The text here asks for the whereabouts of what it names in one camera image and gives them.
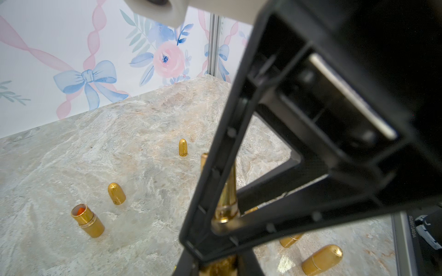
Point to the gold lipstick cap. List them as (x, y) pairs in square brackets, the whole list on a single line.
[(116, 193)]

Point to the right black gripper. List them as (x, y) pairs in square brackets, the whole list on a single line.
[(355, 88)]

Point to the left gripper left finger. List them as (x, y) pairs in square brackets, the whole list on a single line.
[(187, 265)]

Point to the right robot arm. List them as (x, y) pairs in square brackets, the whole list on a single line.
[(430, 234)]

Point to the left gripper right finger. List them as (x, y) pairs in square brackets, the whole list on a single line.
[(248, 265)]

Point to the aluminium front rail frame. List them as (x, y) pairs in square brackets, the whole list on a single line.
[(405, 257)]

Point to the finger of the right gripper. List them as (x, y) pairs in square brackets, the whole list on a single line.
[(323, 204), (272, 50)]

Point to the right aluminium corner post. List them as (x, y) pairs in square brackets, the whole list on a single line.
[(213, 44)]

